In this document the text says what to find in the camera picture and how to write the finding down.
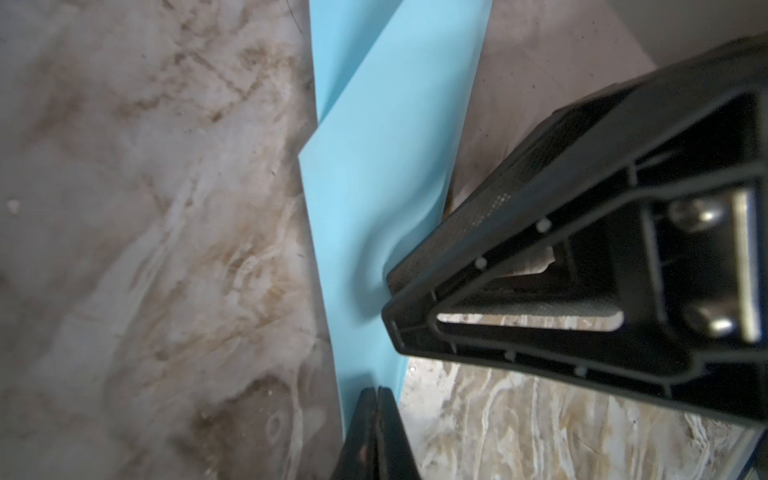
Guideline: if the light blue paper sheet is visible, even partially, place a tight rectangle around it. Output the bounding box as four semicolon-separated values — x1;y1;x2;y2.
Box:
299;1;491;425

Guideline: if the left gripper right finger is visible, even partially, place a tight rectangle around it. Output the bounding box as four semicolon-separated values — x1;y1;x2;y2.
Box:
376;387;421;480

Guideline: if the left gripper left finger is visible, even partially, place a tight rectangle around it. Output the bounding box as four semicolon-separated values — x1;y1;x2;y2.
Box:
331;388;378;480

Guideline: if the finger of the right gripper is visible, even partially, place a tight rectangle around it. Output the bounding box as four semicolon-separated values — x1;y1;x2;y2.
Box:
382;35;767;423

